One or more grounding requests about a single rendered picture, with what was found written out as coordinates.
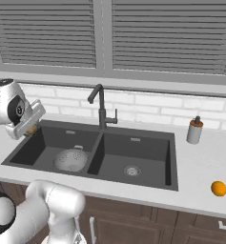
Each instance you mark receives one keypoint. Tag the brown cabinet drawer front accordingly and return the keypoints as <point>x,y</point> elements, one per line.
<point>206,233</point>

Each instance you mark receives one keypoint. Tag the grey window frame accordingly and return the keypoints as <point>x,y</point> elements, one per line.
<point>103,38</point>

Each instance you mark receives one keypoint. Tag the grey soap dispenser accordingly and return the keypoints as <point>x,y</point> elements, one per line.
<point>194,132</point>

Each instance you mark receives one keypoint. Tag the dark grey sink faucet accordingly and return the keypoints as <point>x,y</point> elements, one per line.
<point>101,111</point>

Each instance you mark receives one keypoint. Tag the brown kiwi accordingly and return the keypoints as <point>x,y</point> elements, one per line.
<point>32,130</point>

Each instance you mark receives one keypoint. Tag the grey window blind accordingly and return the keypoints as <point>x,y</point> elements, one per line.
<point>171,38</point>
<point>47,35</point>

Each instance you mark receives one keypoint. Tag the silver sink drain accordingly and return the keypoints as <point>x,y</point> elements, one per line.
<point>132,171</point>

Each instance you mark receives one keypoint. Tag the dark grey double sink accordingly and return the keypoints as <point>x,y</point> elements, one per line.
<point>133,149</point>

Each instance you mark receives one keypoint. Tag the brown cabinet door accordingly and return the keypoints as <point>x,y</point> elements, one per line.
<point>130,225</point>

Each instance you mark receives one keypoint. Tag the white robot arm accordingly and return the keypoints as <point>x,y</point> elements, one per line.
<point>60,203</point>

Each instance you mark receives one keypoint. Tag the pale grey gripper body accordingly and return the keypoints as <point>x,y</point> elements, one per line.
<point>31,117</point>

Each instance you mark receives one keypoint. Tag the orange fruit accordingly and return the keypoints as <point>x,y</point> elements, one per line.
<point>219,189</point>

